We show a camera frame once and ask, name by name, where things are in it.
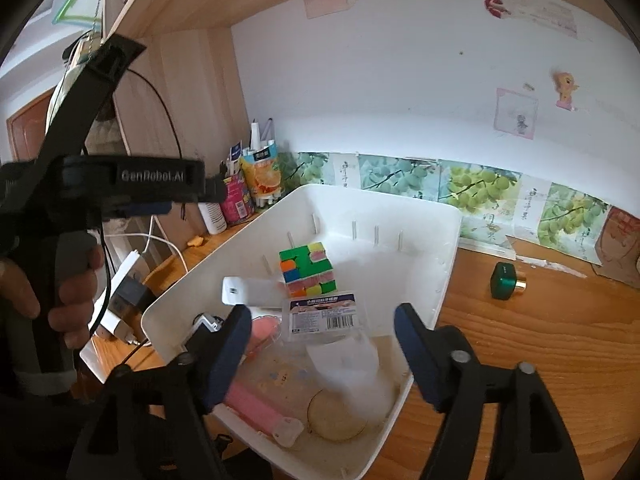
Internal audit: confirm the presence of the pink framed wall picture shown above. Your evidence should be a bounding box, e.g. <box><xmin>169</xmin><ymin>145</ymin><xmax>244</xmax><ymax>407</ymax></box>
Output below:
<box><xmin>494</xmin><ymin>87</ymin><xmax>540</xmax><ymax>138</ymax></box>

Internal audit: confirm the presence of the person's left hand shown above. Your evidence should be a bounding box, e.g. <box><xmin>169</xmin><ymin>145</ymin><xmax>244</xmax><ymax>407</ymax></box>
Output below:
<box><xmin>0</xmin><ymin>247</ymin><xmax>107</xmax><ymax>350</ymax></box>

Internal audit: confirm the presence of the pony wall sticker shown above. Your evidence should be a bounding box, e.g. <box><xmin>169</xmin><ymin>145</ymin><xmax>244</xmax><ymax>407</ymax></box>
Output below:
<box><xmin>552</xmin><ymin>71</ymin><xmax>581</xmax><ymax>111</ymax></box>

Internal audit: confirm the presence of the cardboard sheet with drawing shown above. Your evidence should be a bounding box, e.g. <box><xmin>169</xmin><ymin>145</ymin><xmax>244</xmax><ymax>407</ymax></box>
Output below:
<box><xmin>595</xmin><ymin>206</ymin><xmax>640</xmax><ymax>288</ymax></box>

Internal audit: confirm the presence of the wooden desk hutch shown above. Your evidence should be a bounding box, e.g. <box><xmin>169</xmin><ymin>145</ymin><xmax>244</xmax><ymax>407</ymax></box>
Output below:
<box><xmin>102</xmin><ymin>0</ymin><xmax>501</xmax><ymax>221</ymax></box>

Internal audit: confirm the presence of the white instant camera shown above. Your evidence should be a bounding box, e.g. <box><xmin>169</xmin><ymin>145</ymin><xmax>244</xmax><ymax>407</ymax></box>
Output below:
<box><xmin>221</xmin><ymin>275</ymin><xmax>288</xmax><ymax>309</ymax></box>

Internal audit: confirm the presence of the white plastic bin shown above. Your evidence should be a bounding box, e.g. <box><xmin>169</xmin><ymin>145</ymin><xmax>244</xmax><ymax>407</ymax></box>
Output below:
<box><xmin>80</xmin><ymin>183</ymin><xmax>463</xmax><ymax>479</ymax></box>

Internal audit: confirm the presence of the white power strip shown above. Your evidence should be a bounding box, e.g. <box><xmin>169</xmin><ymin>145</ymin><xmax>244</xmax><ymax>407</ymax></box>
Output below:
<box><xmin>110</xmin><ymin>252</ymin><xmax>141</xmax><ymax>301</ymax></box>

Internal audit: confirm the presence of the pink tube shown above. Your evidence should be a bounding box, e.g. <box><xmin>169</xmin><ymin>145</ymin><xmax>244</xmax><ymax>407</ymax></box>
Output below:
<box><xmin>247</xmin><ymin>316</ymin><xmax>282</xmax><ymax>358</ymax></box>

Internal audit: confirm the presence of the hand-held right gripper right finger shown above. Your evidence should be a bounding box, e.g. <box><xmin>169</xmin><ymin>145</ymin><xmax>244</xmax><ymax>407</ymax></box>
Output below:
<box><xmin>394</xmin><ymin>302</ymin><xmax>586</xmax><ymax>480</ymax></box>

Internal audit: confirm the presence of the colourful puzzle cube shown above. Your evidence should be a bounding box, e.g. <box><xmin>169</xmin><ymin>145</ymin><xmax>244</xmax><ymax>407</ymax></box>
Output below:
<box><xmin>278</xmin><ymin>242</ymin><xmax>335</xmax><ymax>298</ymax></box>

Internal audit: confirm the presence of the round gold compact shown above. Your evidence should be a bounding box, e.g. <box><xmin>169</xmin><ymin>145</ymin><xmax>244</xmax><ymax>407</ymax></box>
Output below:
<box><xmin>306</xmin><ymin>389</ymin><xmax>369</xmax><ymax>443</ymax></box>

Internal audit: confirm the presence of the black zipped bag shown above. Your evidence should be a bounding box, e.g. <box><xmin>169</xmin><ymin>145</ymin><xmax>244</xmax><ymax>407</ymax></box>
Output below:
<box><xmin>0</xmin><ymin>390</ymin><xmax>273</xmax><ymax>480</ymax></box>

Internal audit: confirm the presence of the white paper strip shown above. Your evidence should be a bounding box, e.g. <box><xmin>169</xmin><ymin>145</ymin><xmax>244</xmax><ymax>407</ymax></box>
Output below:
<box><xmin>515</xmin><ymin>254</ymin><xmax>588</xmax><ymax>279</ymax></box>

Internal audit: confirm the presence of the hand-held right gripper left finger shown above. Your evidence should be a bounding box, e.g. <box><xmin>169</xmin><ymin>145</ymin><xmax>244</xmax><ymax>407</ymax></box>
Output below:
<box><xmin>70</xmin><ymin>304</ymin><xmax>253</xmax><ymax>480</ymax></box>

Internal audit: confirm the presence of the pink oval case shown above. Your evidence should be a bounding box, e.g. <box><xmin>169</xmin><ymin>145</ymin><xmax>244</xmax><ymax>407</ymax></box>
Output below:
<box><xmin>224</xmin><ymin>379</ymin><xmax>305</xmax><ymax>447</ymax></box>

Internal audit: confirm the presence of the orange juice carton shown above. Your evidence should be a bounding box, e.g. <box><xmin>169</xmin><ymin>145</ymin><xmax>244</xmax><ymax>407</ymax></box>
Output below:
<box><xmin>240</xmin><ymin>146</ymin><xmax>285</xmax><ymax>206</ymax></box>

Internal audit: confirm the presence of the white plug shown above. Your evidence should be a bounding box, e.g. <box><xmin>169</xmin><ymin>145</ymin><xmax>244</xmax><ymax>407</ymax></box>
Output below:
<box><xmin>97</xmin><ymin>317</ymin><xmax>133</xmax><ymax>343</ymax></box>

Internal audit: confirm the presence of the black power adapter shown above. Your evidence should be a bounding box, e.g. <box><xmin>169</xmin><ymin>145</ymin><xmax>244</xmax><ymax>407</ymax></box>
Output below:
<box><xmin>107</xmin><ymin>277</ymin><xmax>151</xmax><ymax>318</ymax></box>

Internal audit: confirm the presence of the grape print poster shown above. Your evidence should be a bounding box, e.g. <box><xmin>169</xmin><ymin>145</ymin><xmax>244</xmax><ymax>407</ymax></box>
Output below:
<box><xmin>439</xmin><ymin>160</ymin><xmax>547</xmax><ymax>253</ymax></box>
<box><xmin>276</xmin><ymin>151</ymin><xmax>360</xmax><ymax>190</ymax></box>
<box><xmin>539</xmin><ymin>182</ymin><xmax>612</xmax><ymax>265</ymax></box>
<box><xmin>356</xmin><ymin>152</ymin><xmax>442</xmax><ymax>201</ymax></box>

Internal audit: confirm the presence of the green and gold bottle cap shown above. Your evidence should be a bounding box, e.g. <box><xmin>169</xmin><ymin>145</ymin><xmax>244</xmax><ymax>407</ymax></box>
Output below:
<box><xmin>489</xmin><ymin>261</ymin><xmax>529</xmax><ymax>302</ymax></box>

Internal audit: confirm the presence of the brown door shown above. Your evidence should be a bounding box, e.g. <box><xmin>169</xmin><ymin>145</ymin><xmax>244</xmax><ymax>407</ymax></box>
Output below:
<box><xmin>6</xmin><ymin>89</ymin><xmax>55</xmax><ymax>163</ymax></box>

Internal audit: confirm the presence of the white tube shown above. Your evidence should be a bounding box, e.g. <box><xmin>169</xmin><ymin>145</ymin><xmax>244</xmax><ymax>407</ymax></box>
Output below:
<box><xmin>227</xmin><ymin>142</ymin><xmax>246</xmax><ymax>178</ymax></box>

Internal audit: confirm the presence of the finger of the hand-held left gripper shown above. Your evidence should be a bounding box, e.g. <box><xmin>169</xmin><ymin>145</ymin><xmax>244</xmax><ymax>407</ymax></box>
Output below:
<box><xmin>202</xmin><ymin>175</ymin><xmax>228</xmax><ymax>203</ymax></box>

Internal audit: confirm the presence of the clear box with printed label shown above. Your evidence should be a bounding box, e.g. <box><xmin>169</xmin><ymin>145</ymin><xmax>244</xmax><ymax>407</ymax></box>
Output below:
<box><xmin>282</xmin><ymin>294</ymin><xmax>368</xmax><ymax>343</ymax></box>

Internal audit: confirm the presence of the white spray bottle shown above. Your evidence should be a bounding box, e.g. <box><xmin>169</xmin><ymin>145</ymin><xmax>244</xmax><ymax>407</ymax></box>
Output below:
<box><xmin>199</xmin><ymin>201</ymin><xmax>228</xmax><ymax>235</ymax></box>

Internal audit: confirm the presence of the black cable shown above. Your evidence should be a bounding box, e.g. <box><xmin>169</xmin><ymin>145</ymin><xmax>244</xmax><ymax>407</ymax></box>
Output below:
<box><xmin>127</xmin><ymin>70</ymin><xmax>183</xmax><ymax>161</ymax></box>

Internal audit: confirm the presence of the pink tape patch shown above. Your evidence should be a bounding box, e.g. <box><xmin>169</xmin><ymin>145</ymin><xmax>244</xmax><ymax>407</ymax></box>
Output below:
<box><xmin>303</xmin><ymin>0</ymin><xmax>348</xmax><ymax>20</ymax></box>

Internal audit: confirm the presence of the white cable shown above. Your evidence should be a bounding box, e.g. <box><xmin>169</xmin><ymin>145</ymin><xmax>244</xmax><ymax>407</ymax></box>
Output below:
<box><xmin>100</xmin><ymin>232</ymin><xmax>188</xmax><ymax>273</ymax></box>

